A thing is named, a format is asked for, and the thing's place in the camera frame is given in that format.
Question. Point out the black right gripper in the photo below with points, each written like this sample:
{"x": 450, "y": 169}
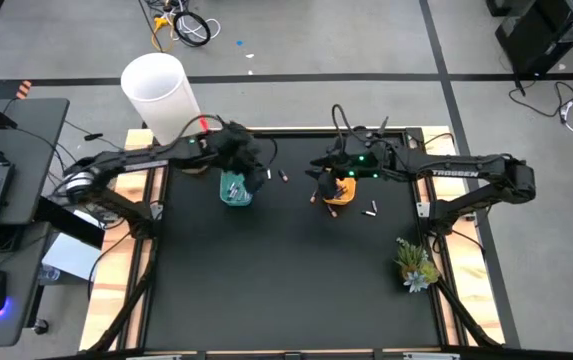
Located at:
{"x": 361, "y": 157}

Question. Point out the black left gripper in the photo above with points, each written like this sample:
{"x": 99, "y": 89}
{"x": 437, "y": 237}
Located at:
{"x": 236, "y": 147}

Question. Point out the slim black copper battery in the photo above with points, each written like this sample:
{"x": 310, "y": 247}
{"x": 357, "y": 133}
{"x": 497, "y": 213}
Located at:
{"x": 313, "y": 196}

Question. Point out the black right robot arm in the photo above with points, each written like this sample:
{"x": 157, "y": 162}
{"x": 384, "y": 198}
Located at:
{"x": 466, "y": 172}

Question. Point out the red clip on arm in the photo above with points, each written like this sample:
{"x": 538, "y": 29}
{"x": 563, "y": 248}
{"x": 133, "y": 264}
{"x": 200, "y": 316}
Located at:
{"x": 205, "y": 123}

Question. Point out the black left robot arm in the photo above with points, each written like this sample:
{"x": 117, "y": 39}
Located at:
{"x": 131, "y": 162}

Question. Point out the yellow plastic bin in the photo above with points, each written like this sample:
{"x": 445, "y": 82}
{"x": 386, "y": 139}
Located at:
{"x": 350, "y": 195}

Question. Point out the teal plastic bin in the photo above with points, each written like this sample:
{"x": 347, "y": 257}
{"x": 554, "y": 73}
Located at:
{"x": 224, "y": 196}

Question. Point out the black antenna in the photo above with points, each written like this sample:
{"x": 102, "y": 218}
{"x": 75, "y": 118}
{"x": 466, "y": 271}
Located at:
{"x": 383, "y": 125}

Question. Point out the silver mounting plate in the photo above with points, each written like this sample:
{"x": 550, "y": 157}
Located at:
{"x": 422, "y": 209}
{"x": 156, "y": 212}

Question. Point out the green succulent plant pot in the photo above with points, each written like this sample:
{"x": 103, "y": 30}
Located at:
{"x": 416, "y": 270}

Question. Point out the white lamp with wooden base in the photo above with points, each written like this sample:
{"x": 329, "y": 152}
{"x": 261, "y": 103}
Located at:
{"x": 158, "y": 95}

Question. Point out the light wooden table board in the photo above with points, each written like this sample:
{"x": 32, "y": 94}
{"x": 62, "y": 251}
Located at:
{"x": 116, "y": 280}

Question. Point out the white box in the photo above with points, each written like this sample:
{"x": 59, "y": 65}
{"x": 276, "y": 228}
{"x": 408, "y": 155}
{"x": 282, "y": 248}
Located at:
{"x": 71, "y": 257}

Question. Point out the black side desk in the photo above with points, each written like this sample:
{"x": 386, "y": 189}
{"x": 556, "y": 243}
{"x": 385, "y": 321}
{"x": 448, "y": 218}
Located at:
{"x": 31, "y": 150}

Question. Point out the orange black striped block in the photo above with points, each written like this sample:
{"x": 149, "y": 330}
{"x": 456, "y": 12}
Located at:
{"x": 24, "y": 89}

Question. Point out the black caster wheel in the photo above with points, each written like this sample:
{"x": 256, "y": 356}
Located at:
{"x": 41, "y": 327}

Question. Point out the black computer tower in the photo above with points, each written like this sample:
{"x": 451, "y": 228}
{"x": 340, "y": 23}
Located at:
{"x": 551, "y": 30}

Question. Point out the black table-level camera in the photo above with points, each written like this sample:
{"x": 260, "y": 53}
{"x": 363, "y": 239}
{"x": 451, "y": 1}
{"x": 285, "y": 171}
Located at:
{"x": 292, "y": 356}

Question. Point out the black frame strut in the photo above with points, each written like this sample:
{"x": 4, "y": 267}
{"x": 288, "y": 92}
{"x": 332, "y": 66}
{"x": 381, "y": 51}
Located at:
{"x": 466, "y": 315}
{"x": 126, "y": 310}

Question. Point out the silver frame bracket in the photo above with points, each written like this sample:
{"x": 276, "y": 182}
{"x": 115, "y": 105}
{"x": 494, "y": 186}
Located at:
{"x": 431, "y": 356}
{"x": 153, "y": 357}

